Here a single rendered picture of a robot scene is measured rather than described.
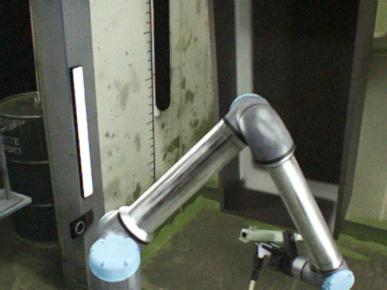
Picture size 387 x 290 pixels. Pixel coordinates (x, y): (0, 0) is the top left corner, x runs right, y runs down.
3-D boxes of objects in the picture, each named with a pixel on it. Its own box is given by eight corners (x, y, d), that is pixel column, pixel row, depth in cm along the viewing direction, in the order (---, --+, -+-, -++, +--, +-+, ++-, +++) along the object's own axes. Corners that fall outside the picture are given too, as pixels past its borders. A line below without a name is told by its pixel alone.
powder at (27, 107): (-17, 106, 298) (-18, 103, 298) (59, 90, 329) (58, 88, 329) (17, 126, 259) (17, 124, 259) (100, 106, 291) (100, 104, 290)
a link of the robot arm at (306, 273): (343, 264, 164) (345, 286, 168) (314, 251, 174) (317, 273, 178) (326, 279, 160) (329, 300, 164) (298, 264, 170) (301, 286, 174)
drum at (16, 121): (0, 221, 332) (-21, 101, 297) (71, 196, 365) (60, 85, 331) (35, 258, 290) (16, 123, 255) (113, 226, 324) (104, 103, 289)
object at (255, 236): (236, 282, 185) (250, 227, 183) (228, 278, 189) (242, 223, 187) (312, 279, 214) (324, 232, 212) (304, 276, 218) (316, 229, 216)
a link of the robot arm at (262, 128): (280, 109, 122) (363, 287, 147) (268, 96, 134) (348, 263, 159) (241, 130, 124) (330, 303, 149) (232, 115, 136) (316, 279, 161)
